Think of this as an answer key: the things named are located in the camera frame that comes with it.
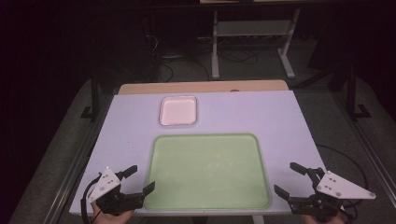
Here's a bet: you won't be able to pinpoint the white metal stand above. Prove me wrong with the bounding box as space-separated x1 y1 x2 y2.
210 8 302 80

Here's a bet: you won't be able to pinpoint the aluminium rail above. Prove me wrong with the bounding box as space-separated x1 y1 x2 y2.
43 102 114 224
332 92 396 200

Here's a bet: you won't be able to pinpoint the person's left hand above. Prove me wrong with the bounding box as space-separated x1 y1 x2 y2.
91 200 135 224

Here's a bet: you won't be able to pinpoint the black floor cables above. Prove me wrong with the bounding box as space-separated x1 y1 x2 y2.
141 18 261 83

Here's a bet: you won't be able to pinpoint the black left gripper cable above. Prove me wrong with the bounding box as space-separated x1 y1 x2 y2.
79 174 104 224

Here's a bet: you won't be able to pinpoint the black stand leg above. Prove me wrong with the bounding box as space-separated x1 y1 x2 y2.
79 74 101 123
346 65 373 122

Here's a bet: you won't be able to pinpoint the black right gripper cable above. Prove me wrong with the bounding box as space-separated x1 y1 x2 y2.
316 143 370 214

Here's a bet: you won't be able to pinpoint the green plastic tray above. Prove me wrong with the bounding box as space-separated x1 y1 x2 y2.
144 133 273 212

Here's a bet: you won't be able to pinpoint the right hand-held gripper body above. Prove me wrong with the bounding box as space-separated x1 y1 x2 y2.
287 167 377 223

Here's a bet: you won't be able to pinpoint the white square dish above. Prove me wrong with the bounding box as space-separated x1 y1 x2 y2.
159 95 198 127

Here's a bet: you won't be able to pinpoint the person's right hand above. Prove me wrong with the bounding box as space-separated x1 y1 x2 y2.
303 214 347 224

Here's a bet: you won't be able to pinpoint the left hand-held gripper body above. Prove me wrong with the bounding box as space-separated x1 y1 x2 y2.
87 166 147 217

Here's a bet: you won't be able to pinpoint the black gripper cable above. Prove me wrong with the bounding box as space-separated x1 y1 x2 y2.
316 143 370 214
79 174 104 224

